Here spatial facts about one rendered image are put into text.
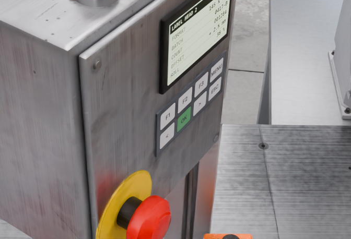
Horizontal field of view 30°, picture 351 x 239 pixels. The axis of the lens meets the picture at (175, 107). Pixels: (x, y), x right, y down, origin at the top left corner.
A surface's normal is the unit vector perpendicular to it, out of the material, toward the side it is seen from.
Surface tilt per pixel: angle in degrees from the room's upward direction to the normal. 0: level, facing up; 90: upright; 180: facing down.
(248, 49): 0
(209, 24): 90
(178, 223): 90
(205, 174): 90
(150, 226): 59
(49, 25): 0
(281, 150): 0
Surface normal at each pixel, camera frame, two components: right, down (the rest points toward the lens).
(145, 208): -0.10, -0.61
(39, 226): -0.56, 0.53
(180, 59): 0.83, 0.39
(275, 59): 0.04, -0.76
